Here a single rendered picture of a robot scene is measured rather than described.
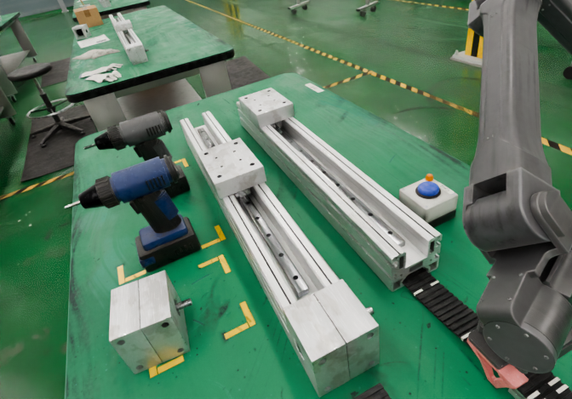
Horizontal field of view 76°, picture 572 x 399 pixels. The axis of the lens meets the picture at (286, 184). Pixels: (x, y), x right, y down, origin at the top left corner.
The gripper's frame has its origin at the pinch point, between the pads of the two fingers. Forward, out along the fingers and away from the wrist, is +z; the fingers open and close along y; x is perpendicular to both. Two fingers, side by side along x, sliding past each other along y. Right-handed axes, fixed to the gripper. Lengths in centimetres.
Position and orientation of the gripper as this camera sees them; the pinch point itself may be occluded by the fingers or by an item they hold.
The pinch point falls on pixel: (516, 364)
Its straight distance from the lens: 60.5
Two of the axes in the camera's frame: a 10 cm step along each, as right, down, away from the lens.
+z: 1.5, 8.0, 5.8
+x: 4.1, 4.8, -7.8
